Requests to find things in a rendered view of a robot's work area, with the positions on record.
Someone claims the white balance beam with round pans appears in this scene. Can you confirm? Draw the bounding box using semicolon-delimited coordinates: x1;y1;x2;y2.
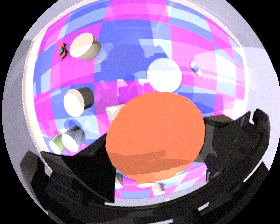
105;103;125;124

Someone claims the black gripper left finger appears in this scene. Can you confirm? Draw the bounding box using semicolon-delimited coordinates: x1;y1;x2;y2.
40;132;116;203

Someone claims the orange cylinder with cream top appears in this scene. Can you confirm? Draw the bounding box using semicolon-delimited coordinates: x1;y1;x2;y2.
136;181;155;187

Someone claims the small orange toy car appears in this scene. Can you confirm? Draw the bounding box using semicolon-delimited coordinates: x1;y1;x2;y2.
57;43;67;59

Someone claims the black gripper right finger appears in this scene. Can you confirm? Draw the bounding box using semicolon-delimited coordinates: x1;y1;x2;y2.
199;111;251;177

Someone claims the dark grey cylinder with white top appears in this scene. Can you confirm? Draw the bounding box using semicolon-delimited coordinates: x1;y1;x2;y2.
61;124;85;152

